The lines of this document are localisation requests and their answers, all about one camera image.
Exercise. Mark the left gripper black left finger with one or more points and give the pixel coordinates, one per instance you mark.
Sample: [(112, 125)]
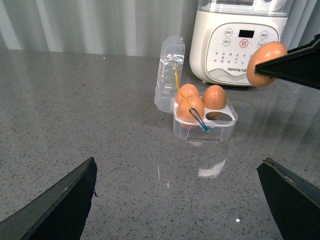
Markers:
[(60, 213)]

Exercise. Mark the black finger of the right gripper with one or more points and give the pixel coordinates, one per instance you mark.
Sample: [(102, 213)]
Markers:
[(301, 65)]

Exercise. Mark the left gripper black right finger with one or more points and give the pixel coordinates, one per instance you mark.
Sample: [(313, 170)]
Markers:
[(293, 201)]

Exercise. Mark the brown egg carried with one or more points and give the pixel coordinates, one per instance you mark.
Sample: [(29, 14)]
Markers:
[(266, 52)]

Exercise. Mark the brown egg back right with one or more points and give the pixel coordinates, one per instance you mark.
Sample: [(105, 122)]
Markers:
[(214, 98)]

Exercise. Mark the brown egg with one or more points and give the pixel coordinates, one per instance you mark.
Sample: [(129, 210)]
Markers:
[(187, 89), (214, 98), (183, 114)]

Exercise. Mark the clear plastic egg box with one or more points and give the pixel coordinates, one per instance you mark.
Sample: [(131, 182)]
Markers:
[(221, 121)]

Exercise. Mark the brown egg back left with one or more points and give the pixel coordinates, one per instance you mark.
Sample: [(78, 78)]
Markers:
[(187, 89)]

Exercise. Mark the brown egg front left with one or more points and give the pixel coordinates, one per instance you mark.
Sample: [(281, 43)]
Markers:
[(183, 114)]

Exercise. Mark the white Joyoung blender appliance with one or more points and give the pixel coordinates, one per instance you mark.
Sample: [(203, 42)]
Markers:
[(228, 32)]

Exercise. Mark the blue rubber band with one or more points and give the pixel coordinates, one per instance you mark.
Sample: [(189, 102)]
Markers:
[(199, 119)]

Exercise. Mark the yellow rubber band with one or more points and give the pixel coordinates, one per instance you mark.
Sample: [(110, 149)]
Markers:
[(177, 82)]

